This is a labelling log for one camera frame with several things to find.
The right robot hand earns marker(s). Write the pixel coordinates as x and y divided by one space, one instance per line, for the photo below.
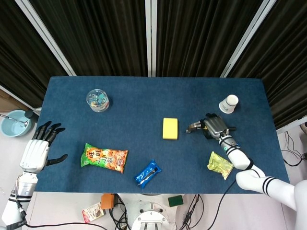
216 126

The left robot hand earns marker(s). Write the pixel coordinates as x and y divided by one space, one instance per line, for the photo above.
34 153

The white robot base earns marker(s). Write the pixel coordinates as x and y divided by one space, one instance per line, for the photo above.
153 213

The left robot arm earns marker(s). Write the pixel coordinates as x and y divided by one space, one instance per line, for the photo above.
18 194

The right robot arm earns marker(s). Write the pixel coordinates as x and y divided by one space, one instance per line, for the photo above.
254 172

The yellow sponge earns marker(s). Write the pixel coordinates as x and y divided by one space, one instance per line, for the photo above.
170 128

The green sponge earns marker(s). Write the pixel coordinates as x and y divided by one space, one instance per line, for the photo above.
175 200

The white paper cup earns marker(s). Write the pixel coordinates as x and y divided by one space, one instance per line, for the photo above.
228 103

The light blue bowl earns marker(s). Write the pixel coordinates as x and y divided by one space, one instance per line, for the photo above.
15 124

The metal spoon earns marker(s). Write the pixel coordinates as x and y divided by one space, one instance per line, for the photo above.
16 120

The yellow green snack packet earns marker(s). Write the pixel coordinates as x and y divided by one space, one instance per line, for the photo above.
219 164

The blue tablecloth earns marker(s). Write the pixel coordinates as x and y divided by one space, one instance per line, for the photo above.
153 107

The green orange snack bag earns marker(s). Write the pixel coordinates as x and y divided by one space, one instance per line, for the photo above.
104 157

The red white snack packet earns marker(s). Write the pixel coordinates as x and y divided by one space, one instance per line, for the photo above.
93 212

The clear plastic jar with clips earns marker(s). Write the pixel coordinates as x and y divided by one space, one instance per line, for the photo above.
98 100

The blue cookie packet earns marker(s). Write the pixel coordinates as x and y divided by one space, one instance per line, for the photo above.
147 173

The orange box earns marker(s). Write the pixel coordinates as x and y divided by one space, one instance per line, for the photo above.
107 200

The black curtain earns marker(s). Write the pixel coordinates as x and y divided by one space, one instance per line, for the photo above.
153 36

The white frame post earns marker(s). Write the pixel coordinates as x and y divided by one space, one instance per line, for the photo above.
150 38
247 38
45 36

